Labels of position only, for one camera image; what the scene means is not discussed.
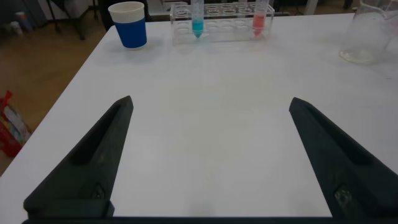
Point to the red pigment test tube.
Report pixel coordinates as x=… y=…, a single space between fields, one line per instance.
x=258 y=22

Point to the blue pigment test tube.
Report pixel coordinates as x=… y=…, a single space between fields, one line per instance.
x=197 y=26

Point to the red shopping bag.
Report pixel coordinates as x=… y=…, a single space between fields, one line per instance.
x=9 y=133

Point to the black chair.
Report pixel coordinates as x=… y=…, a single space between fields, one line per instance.
x=80 y=28

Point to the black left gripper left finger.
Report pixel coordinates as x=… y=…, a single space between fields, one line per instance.
x=90 y=161

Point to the clear glass beaker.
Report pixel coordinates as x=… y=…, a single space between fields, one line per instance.
x=363 y=37

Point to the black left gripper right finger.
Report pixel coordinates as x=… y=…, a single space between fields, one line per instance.
x=345 y=168

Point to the blue and white paper cup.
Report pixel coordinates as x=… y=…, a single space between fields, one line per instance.
x=130 y=32

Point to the clear acrylic test tube rack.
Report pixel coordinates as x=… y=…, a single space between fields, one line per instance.
x=224 y=31

